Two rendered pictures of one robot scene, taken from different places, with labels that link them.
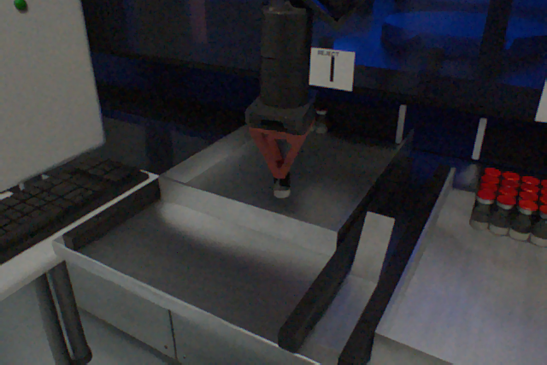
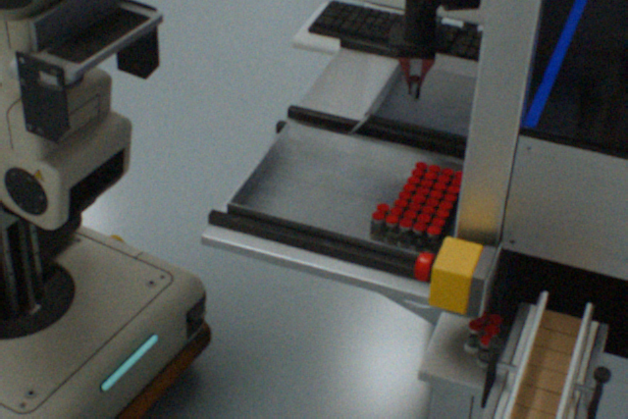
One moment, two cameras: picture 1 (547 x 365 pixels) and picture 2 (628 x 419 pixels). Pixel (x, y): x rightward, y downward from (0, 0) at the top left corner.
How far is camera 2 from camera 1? 1.91 m
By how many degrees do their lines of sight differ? 67
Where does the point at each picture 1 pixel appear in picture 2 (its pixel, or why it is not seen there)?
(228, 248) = (360, 93)
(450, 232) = (404, 174)
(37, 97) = not seen: outside the picture
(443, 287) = (345, 163)
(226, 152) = not seen: hidden behind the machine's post
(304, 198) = (427, 116)
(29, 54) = not seen: outside the picture
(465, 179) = not seen: hidden behind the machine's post
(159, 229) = (370, 68)
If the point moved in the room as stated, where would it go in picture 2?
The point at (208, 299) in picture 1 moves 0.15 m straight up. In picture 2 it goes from (316, 91) to (319, 21)
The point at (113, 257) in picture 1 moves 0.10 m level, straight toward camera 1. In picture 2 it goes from (339, 59) to (296, 72)
